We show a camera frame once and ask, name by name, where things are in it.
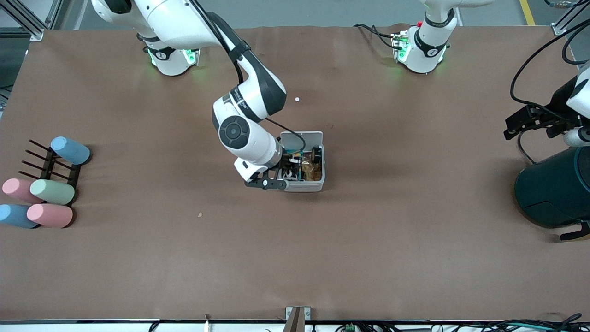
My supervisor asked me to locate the white square lidded bin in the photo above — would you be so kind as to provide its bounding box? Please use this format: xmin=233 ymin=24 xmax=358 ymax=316
xmin=280 ymin=131 xmax=325 ymax=193

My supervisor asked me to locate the crumpled brown paper trash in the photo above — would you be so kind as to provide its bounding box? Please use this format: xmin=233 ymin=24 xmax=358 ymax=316
xmin=302 ymin=159 xmax=323 ymax=181

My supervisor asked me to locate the dark teal cylindrical bin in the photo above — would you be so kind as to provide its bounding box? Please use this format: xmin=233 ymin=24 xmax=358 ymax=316
xmin=514 ymin=147 xmax=590 ymax=229

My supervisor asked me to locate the brown table cover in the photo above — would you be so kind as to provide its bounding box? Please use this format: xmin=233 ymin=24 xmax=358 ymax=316
xmin=0 ymin=24 xmax=590 ymax=322

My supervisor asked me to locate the black curved pedal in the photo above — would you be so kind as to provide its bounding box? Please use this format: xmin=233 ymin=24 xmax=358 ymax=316
xmin=560 ymin=220 xmax=590 ymax=242

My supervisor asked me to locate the light blue plastic cup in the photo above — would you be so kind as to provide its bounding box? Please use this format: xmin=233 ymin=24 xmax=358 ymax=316
xmin=50 ymin=136 xmax=91 ymax=166
xmin=0 ymin=204 xmax=40 ymax=230

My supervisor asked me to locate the light green plastic cup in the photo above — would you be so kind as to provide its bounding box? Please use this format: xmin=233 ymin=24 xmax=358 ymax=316
xmin=29 ymin=179 xmax=76 ymax=206

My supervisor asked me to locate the black pronged cup rack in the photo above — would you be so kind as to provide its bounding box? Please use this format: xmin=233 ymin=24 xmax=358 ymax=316
xmin=18 ymin=139 xmax=82 ymax=206

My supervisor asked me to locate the pink plastic cup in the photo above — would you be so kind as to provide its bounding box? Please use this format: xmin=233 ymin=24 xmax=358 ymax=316
xmin=26 ymin=203 xmax=74 ymax=229
xmin=2 ymin=178 xmax=44 ymax=205

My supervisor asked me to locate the thin black table cable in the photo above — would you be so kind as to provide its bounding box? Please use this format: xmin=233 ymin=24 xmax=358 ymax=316
xmin=517 ymin=131 xmax=538 ymax=165

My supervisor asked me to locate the metal camera pole bracket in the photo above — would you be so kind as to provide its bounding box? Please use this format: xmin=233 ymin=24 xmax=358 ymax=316
xmin=285 ymin=306 xmax=311 ymax=332

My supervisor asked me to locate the black base cable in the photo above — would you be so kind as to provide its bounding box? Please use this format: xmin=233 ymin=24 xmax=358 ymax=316
xmin=353 ymin=23 xmax=398 ymax=50

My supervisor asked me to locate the black floor cable bundle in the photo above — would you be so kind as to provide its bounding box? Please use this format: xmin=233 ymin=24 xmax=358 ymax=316
xmin=479 ymin=314 xmax=590 ymax=332

